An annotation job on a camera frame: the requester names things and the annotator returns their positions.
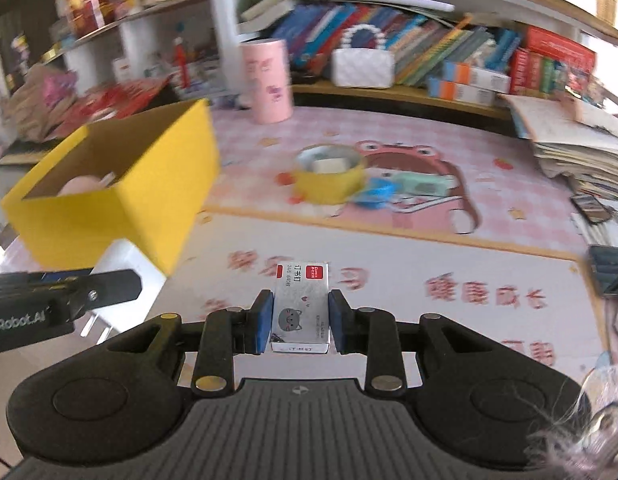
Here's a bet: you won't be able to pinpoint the stack of papers and notebooks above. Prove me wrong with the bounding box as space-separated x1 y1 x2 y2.
499 92 618 203

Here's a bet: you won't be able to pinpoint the red boxed book set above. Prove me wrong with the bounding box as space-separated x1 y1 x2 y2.
508 26 598 102

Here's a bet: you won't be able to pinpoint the yellow cardboard box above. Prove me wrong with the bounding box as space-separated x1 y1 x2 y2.
1 98 223 275

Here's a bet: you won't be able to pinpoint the yellow packing tape roll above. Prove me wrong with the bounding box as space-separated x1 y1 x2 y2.
293 143 368 206

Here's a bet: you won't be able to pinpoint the row of colourful books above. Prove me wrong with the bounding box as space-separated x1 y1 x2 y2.
274 1 521 87

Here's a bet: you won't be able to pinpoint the orange blue white carton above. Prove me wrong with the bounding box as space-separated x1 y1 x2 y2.
441 60 511 94
426 77 499 107

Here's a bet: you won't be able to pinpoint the red plastic bag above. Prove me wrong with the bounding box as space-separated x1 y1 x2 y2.
53 76 176 137

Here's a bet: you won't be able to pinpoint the red gold gift bag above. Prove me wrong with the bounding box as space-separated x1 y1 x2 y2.
63 0 117 37

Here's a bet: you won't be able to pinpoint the pale fluffy fur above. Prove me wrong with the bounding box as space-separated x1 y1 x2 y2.
526 364 618 480

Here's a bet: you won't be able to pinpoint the pile of lying books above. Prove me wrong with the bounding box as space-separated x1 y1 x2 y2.
238 0 311 37

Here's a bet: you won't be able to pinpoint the white wooden bookshelf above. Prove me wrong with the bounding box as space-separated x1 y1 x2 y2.
44 0 618 123

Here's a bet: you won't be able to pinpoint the pink checked printed tablecloth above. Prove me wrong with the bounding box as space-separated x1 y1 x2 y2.
0 104 618 413

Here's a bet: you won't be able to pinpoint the pink pig plush toy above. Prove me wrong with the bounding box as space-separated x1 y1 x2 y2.
58 174 104 197

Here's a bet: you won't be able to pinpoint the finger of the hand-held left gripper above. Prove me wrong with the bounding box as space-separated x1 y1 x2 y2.
49 269 143 328
0 270 94 290

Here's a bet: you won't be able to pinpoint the white charger plug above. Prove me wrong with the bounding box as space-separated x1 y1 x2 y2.
80 238 168 347

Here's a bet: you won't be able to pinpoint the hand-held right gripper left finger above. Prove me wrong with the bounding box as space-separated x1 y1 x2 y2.
103 288 276 398

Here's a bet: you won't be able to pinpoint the white quilted handbag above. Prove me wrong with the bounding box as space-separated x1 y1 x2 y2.
331 23 396 89

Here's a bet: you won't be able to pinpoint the white eraser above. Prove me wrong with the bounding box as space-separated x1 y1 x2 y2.
311 157 353 174

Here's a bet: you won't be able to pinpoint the pink cylinder container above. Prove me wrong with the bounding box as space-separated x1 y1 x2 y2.
238 38 295 125

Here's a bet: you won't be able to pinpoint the white staple box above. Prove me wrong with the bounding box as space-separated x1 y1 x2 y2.
268 259 333 354

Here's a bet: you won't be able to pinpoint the beige crumpled cloth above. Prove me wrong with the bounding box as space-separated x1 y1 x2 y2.
8 61 80 142

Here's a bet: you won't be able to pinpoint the blue small tape roll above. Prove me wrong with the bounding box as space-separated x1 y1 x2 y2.
355 176 398 212

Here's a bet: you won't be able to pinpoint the pink shiny wrapper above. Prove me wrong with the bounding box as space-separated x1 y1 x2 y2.
38 71 80 112

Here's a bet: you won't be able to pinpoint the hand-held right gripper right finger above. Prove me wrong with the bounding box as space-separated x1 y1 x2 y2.
327 288 497 398

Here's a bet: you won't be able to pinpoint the desk organiser with pens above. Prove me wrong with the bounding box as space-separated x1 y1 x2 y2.
139 42 226 102

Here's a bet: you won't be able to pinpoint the mint green small box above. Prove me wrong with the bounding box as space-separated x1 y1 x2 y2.
388 169 453 199

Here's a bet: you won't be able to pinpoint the small cartoon figurines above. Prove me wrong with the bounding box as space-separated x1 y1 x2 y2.
573 76 618 112

